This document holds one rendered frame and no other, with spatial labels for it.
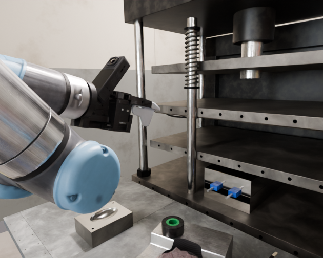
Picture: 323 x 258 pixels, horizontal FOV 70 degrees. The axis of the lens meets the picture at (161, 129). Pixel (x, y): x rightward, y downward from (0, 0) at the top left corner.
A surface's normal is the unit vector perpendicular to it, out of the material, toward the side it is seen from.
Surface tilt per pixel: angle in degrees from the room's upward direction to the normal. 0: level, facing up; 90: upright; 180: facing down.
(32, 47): 90
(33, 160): 108
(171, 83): 90
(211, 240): 0
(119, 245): 0
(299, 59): 90
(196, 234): 0
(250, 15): 90
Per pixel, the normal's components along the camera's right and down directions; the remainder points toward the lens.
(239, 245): -0.02, -0.98
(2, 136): 0.56, 0.44
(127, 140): 0.63, 0.15
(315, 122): -0.71, 0.15
